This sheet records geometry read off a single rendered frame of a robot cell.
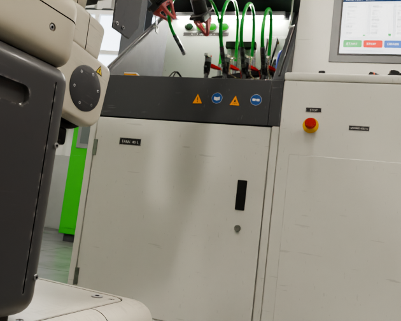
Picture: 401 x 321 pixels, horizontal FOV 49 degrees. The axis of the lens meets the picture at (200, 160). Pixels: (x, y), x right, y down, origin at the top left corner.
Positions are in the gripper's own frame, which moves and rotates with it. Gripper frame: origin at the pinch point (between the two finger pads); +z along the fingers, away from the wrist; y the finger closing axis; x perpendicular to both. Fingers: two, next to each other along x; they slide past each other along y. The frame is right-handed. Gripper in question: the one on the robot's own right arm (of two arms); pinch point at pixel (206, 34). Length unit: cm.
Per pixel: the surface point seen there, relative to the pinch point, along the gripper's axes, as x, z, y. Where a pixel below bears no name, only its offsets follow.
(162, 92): 2.1, 6.2, -37.1
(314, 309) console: -56, 63, -74
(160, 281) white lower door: -6, 54, -83
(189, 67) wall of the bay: 24.2, 22.3, 17.9
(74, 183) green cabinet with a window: 248, 175, 86
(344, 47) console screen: -51, 15, 12
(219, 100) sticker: -18.7, 11.1, -34.9
